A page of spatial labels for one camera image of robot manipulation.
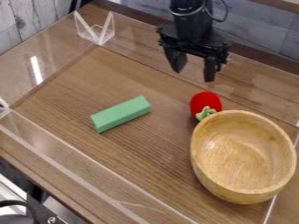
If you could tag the clear acrylic corner bracket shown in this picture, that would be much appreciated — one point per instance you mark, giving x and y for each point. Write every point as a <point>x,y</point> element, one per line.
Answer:
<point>95,33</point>

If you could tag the wooden bowl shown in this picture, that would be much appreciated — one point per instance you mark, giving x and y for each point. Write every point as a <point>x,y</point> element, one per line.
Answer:
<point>243,156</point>

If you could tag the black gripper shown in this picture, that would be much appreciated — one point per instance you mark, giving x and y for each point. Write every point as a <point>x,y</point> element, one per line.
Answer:
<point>212,44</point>

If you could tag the clear acrylic tray wall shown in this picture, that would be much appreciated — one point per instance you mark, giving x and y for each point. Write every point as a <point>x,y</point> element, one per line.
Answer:
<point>128,175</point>

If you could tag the black clamp with cable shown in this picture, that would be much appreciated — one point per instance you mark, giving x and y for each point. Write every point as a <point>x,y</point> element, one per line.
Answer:
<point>27,211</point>

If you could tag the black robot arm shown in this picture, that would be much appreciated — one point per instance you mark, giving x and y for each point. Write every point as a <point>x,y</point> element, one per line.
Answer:
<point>190,35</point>

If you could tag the red toy fruit green stem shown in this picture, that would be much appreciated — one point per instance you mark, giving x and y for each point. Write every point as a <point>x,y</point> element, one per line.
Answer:
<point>204,104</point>

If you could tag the green rectangular block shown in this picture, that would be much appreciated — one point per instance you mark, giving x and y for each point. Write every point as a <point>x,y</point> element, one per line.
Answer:
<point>119,114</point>

